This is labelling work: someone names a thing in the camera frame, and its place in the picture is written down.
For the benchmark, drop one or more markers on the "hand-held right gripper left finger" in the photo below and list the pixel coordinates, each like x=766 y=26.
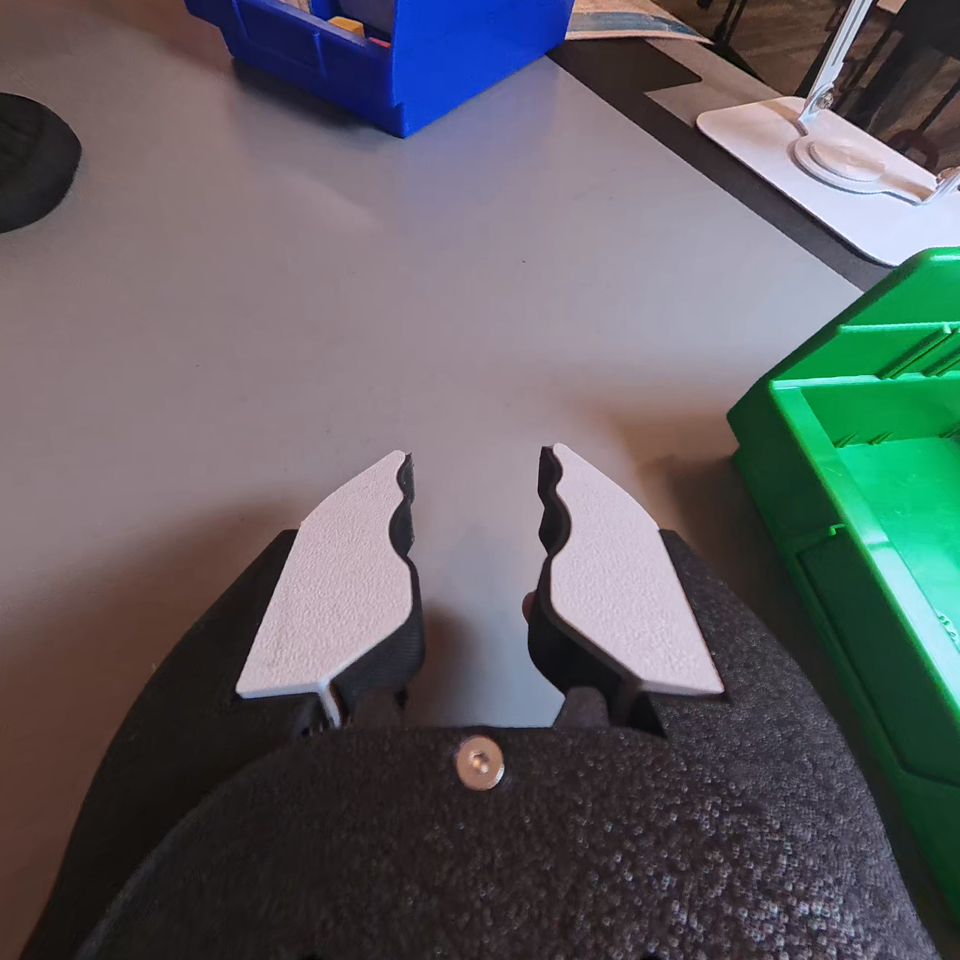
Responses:
x=330 y=592

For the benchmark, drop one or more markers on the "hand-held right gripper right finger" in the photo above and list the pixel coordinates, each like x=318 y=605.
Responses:
x=622 y=592

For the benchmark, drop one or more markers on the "green plastic bin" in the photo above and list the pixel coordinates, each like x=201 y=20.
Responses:
x=885 y=600

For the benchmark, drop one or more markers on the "white desk stand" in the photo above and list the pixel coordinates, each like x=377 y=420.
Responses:
x=780 y=150

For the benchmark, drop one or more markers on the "black quilted cushion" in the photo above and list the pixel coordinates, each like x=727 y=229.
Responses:
x=30 y=157

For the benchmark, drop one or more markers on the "blue plastic bin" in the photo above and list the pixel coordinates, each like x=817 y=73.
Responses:
x=450 y=67

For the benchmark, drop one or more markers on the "yellow cube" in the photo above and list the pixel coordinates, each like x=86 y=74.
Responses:
x=349 y=25

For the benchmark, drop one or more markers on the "blue printed paper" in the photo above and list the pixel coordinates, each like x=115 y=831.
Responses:
x=630 y=19

